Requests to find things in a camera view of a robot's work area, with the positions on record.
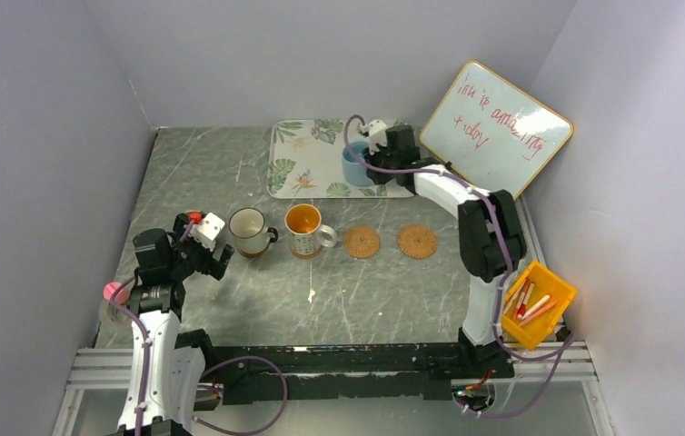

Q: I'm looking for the yellow-inside patterned mug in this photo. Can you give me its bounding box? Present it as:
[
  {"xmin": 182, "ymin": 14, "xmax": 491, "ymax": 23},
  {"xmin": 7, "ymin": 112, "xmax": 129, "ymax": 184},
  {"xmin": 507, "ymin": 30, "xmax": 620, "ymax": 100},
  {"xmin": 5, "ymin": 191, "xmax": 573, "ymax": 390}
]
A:
[{"xmin": 284, "ymin": 203, "xmax": 338, "ymax": 259}]

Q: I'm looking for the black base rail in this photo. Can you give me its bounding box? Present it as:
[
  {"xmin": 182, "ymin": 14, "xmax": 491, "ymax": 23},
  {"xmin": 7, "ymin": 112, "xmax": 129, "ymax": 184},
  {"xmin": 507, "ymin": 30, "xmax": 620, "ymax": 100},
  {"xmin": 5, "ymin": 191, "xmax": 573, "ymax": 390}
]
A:
[{"xmin": 193, "ymin": 339, "xmax": 514, "ymax": 405}]

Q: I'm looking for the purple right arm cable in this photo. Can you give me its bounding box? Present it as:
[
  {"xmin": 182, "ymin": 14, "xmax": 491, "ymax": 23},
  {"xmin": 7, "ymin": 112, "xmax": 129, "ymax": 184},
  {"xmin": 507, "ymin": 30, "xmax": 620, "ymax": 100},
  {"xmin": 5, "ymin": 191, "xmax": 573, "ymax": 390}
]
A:
[{"xmin": 343, "ymin": 114, "xmax": 577, "ymax": 420}]

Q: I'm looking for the orange marker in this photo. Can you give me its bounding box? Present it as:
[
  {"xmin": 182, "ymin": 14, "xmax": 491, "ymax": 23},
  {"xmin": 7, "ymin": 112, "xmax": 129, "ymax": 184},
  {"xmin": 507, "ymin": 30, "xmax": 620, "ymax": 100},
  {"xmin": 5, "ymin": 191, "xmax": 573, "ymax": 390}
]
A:
[{"xmin": 519, "ymin": 302, "xmax": 558, "ymax": 327}]

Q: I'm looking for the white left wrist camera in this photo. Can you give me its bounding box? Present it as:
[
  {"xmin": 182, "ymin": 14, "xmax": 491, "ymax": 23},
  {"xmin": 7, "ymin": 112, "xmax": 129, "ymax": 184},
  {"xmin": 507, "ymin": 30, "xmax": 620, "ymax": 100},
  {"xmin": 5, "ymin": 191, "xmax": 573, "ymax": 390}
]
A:
[{"xmin": 188, "ymin": 211, "xmax": 225, "ymax": 252}]

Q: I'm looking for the white mug black rim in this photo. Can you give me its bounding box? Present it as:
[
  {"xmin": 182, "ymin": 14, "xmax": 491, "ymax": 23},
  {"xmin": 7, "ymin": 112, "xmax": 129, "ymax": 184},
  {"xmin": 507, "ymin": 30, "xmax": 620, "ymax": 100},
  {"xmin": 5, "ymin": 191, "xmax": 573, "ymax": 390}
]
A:
[{"xmin": 228, "ymin": 207, "xmax": 279, "ymax": 253}]

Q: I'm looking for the pale marker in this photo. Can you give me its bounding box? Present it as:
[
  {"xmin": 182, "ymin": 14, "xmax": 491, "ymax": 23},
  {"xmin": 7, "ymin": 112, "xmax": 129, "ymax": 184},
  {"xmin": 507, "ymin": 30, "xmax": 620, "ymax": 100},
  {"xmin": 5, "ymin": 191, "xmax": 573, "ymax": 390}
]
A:
[{"xmin": 502, "ymin": 280, "xmax": 528, "ymax": 315}]

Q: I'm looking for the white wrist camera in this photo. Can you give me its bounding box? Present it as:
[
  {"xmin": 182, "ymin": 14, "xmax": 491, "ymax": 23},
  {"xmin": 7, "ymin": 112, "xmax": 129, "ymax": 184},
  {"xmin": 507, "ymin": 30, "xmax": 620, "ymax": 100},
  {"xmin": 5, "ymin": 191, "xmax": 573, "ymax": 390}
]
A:
[
  {"xmin": 188, "ymin": 211, "xmax": 225, "ymax": 252},
  {"xmin": 357, "ymin": 119, "xmax": 388, "ymax": 155}
]

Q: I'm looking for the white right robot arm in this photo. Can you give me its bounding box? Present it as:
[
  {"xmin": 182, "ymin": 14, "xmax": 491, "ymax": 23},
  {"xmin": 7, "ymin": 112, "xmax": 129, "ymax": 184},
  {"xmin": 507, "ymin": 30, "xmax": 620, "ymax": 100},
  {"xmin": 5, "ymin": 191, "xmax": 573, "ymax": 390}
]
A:
[{"xmin": 357, "ymin": 120, "xmax": 527, "ymax": 377}]

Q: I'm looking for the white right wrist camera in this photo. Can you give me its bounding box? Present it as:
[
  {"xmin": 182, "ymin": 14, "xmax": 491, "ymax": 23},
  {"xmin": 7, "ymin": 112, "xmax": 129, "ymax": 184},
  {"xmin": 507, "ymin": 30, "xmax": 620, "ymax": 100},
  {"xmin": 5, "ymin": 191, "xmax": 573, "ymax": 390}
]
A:
[{"xmin": 357, "ymin": 119, "xmax": 388, "ymax": 155}]

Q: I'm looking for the yellow plastic bin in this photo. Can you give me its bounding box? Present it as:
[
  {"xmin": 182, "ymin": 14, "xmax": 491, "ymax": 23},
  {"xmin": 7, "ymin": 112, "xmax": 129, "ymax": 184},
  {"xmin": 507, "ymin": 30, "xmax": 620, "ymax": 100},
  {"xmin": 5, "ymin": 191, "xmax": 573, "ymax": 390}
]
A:
[{"xmin": 501, "ymin": 261, "xmax": 578, "ymax": 350}]

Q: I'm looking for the red-capped white marker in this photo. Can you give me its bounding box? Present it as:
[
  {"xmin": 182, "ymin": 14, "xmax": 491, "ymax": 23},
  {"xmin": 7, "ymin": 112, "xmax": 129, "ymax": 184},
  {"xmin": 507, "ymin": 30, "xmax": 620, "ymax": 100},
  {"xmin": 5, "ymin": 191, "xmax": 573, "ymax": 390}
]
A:
[{"xmin": 514, "ymin": 282, "xmax": 534, "ymax": 320}]

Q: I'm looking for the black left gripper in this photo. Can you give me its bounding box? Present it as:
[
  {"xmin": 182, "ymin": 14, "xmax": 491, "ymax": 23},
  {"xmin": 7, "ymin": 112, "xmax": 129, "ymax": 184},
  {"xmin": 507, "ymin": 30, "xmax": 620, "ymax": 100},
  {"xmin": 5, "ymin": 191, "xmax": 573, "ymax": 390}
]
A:
[{"xmin": 167, "ymin": 213, "xmax": 233, "ymax": 280}]

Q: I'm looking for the yellow-framed whiteboard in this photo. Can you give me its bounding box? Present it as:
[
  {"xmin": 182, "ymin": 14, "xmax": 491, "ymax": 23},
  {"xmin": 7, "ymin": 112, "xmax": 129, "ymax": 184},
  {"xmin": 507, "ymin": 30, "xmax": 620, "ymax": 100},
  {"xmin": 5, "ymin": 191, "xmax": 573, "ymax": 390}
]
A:
[{"xmin": 420, "ymin": 60, "xmax": 574, "ymax": 199}]

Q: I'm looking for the leaf-patterned white tray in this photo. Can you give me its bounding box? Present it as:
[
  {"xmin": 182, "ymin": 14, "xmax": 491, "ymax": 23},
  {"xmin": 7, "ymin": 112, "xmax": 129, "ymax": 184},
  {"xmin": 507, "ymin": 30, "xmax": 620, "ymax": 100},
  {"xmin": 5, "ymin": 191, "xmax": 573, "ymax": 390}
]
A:
[{"xmin": 266, "ymin": 119, "xmax": 412, "ymax": 200}]

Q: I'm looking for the smooth wooden coaster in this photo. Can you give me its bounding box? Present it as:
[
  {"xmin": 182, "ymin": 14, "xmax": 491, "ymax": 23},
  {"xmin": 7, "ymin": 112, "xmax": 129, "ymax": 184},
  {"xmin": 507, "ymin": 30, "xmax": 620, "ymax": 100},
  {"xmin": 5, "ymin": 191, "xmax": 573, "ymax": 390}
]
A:
[{"xmin": 236, "ymin": 243, "xmax": 270, "ymax": 258}]

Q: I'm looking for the light blue mug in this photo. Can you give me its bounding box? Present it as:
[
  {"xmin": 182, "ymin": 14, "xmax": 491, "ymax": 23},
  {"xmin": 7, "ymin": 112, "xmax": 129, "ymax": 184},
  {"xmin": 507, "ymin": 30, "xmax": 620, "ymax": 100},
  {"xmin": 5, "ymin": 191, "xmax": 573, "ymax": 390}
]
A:
[{"xmin": 342, "ymin": 141, "xmax": 374, "ymax": 187}]

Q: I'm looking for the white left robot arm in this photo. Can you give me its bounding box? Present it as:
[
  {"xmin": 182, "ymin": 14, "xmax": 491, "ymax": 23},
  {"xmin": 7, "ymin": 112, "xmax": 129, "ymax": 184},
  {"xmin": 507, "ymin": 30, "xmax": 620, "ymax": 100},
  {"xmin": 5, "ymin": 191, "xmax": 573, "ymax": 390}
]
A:
[{"xmin": 108, "ymin": 211, "xmax": 234, "ymax": 435}]

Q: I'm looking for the pink-capped bottle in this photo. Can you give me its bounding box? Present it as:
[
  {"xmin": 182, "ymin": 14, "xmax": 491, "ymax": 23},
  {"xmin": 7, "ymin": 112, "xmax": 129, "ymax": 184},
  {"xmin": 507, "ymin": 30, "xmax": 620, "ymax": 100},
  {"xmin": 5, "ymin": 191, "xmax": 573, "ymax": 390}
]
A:
[{"xmin": 104, "ymin": 282, "xmax": 130, "ymax": 309}]

